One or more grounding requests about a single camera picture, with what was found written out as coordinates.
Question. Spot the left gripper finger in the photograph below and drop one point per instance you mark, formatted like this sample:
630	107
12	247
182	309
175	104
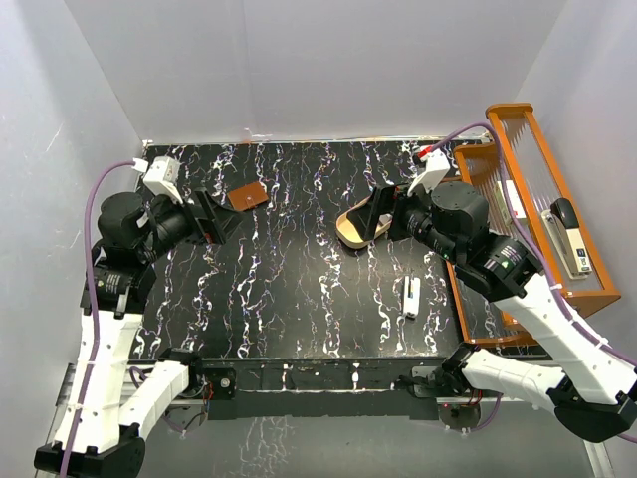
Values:
222	211
224	226

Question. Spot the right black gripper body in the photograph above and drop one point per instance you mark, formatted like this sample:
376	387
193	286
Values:
386	196

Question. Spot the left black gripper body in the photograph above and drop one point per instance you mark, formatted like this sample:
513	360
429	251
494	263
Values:
204	223

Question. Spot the brown leather card holder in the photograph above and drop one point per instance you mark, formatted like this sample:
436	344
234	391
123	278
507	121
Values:
248	196

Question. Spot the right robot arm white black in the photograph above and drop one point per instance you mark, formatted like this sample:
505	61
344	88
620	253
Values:
590	388

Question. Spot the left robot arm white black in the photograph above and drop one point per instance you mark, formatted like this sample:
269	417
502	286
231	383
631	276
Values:
102	435

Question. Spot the orange wooden tiered shelf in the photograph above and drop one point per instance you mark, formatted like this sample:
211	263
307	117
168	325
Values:
531	166

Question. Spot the black beige stapler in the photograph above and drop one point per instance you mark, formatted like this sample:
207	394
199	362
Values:
563	228

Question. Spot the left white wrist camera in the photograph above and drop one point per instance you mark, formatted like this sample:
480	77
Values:
161	178

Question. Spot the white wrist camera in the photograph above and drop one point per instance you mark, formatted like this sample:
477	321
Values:
161	178
433	167

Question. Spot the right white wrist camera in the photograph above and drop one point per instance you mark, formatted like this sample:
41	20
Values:
433	167

